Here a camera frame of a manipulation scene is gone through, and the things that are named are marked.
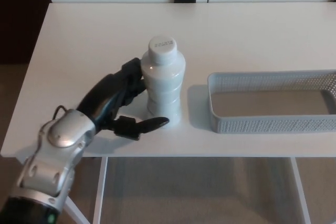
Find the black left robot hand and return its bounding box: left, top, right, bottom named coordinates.
left=77, top=57, right=170, bottom=141

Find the white plastic bottle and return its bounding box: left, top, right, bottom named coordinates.
left=140, top=34, right=186, bottom=130

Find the dark brown furniture panel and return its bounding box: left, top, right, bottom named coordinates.
left=0, top=0, right=53, bottom=65

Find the grey perforated plastic basket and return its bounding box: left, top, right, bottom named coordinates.
left=207, top=69, right=336, bottom=134

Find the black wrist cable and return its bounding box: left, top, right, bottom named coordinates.
left=54, top=105, right=69, bottom=121

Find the white desk leg frame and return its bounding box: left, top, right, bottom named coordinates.
left=290, top=157, right=312, bottom=224
left=65, top=157, right=108, bottom=224

